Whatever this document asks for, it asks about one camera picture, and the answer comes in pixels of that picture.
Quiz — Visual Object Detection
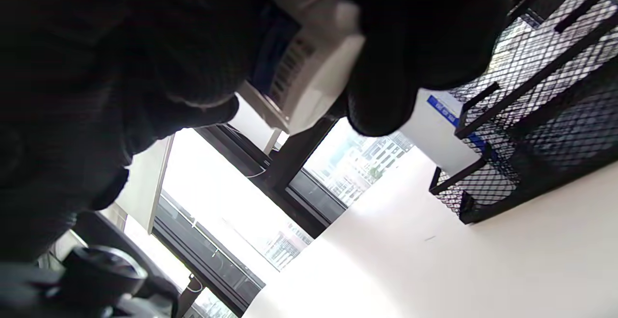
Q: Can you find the black mesh desk organizer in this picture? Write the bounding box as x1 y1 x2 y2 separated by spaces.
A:
429 0 618 224

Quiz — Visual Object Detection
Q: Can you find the small white correction fluid bottle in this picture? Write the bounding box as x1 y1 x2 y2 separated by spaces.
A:
239 0 366 136

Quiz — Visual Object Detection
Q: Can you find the black window frame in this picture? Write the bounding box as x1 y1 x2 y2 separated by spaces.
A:
152 118 349 318

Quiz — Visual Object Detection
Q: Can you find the person's right hand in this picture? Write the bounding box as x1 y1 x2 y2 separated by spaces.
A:
0 0 512 263

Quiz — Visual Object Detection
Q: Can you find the wide white roller blind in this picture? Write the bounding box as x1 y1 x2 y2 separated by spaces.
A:
116 135 175 234

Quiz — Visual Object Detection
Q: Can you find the clear tall glue bottle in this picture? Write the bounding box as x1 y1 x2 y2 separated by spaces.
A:
400 89 489 175

